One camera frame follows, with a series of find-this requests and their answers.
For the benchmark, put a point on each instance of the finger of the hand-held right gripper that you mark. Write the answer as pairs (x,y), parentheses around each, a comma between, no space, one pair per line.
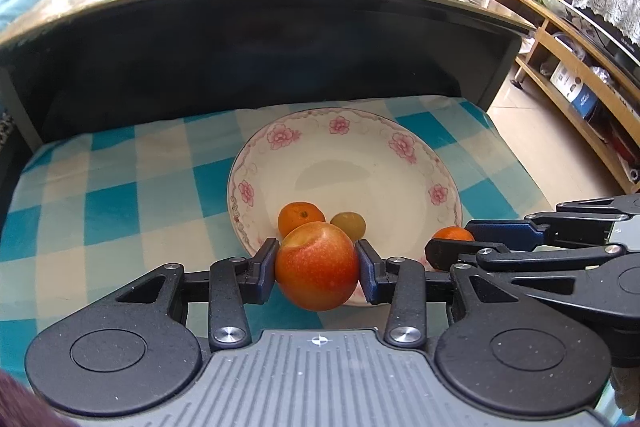
(505,234)
(450,254)

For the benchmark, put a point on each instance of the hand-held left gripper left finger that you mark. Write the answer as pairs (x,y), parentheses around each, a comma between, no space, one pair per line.
(269,272)

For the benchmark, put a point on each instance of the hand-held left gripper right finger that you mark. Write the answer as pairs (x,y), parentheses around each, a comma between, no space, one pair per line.
(364,272)

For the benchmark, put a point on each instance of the small orange mandarin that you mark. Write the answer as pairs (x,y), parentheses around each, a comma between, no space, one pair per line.
(298,218)
(452,234)

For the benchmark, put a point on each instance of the red apple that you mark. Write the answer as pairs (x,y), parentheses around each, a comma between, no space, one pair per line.
(317,272)

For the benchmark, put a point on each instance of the white floral plate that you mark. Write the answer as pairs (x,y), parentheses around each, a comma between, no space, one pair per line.
(360,172)

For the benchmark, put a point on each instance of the brown longan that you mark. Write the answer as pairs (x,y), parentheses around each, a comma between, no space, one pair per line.
(348,224)

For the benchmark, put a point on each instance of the blue box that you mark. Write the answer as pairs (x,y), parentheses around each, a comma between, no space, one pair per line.
(585,99)

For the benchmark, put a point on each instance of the blue checkered cloth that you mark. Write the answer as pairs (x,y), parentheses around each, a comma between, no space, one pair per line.
(125,207)

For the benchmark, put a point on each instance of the white box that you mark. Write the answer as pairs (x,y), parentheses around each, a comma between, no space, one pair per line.
(565,79)

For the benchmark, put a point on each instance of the wooden television stand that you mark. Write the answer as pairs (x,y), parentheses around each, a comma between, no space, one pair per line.
(537,47)

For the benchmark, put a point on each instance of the dark coffee table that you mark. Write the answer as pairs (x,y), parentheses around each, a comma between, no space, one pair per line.
(250,47)

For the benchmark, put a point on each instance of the person's maroon clothing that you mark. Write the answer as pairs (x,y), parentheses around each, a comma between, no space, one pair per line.
(25,407)

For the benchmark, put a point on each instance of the black patterned cloth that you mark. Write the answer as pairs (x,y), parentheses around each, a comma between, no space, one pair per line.
(6,127)

